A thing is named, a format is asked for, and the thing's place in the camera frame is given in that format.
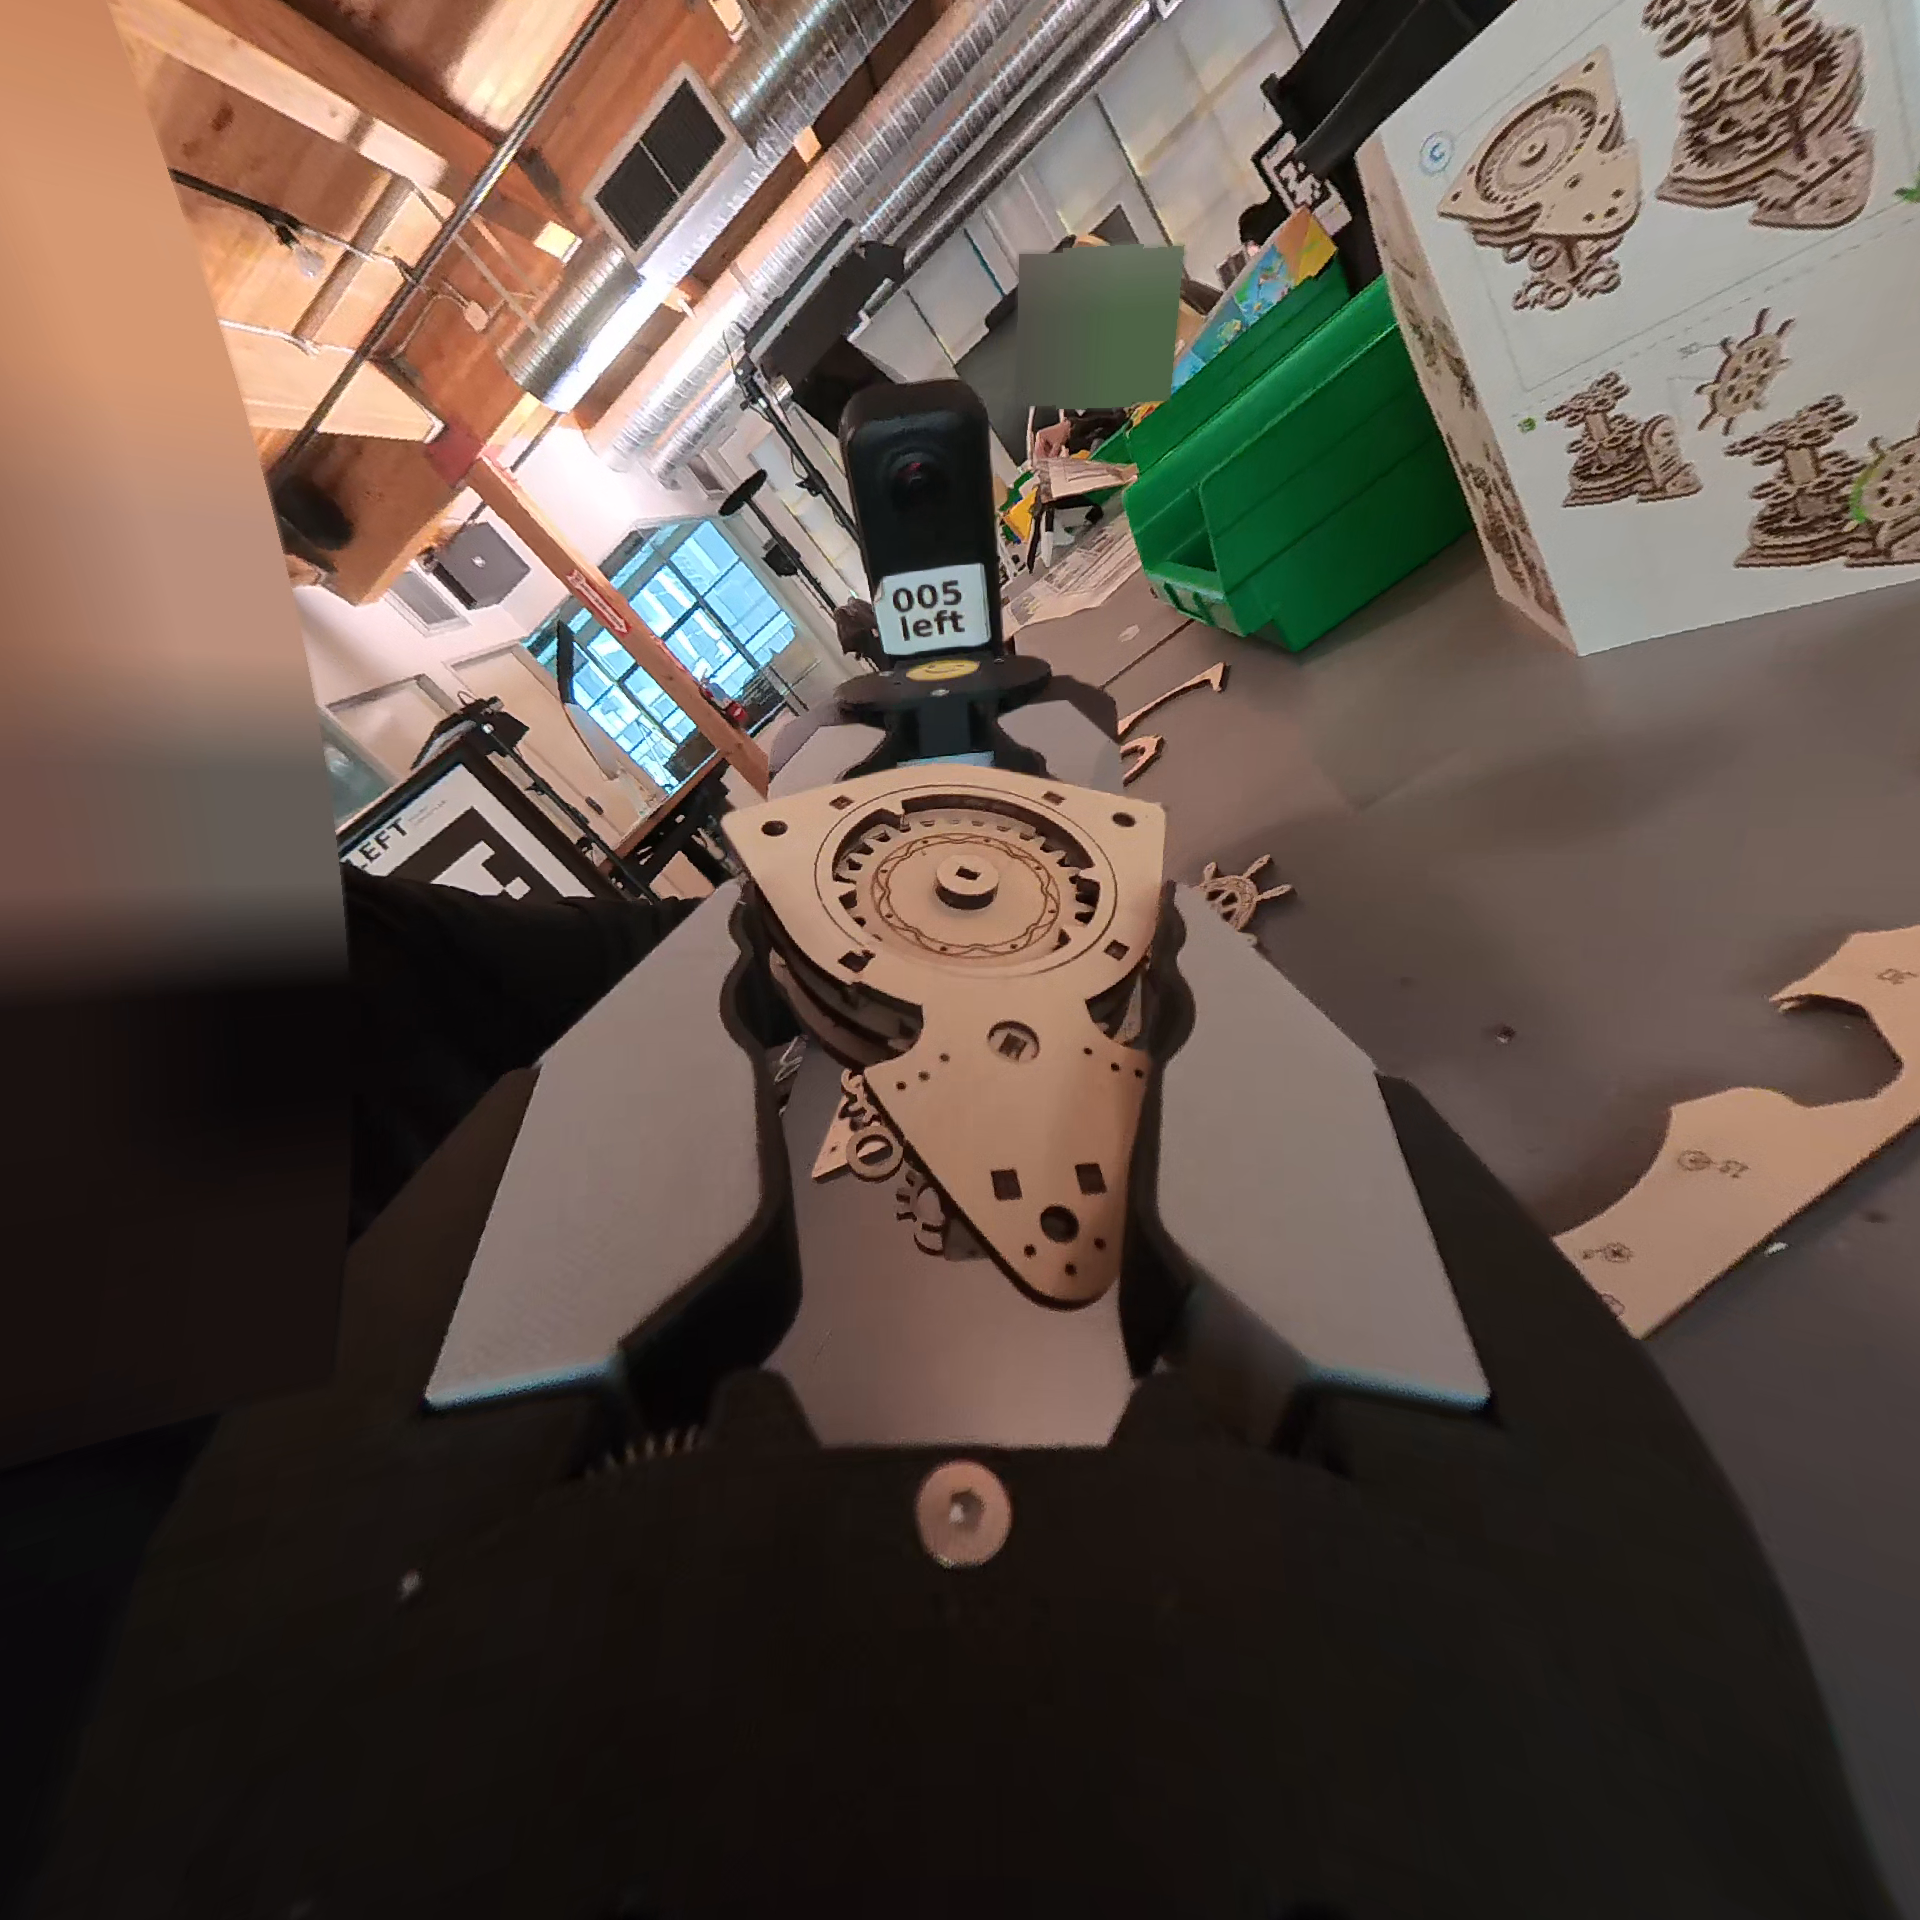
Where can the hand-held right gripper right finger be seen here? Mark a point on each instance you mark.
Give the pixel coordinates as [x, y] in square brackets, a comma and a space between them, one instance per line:
[1306, 1200]

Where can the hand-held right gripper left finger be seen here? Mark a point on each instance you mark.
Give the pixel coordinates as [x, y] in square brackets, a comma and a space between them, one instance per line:
[616, 1200]

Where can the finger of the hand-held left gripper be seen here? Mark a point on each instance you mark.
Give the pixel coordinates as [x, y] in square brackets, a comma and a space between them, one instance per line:
[1066, 734]
[832, 751]

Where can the wooden gear model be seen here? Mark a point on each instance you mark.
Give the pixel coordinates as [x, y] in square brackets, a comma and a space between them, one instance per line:
[960, 885]

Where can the pile of papers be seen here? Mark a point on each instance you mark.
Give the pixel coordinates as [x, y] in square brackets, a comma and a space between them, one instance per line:
[1073, 570]

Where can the wooden ship wheel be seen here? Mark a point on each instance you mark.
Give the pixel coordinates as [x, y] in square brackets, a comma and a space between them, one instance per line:
[1237, 897]

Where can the green plastic bin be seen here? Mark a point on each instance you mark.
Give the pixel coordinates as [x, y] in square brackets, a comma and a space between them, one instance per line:
[1306, 481]

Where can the jagged wooden sheet strip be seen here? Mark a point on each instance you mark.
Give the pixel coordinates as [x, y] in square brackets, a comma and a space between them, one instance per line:
[1693, 1200]

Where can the black framed marker board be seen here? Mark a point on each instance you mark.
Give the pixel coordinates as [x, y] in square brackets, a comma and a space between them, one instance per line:
[389, 839]

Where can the colourful picture book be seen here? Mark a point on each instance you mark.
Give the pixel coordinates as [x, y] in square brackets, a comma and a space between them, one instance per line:
[1275, 285]

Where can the folded instruction leaflet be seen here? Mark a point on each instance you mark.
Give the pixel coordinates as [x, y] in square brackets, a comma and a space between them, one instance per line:
[1650, 376]

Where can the silver air duct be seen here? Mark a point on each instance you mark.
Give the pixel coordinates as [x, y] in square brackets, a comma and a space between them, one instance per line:
[838, 196]

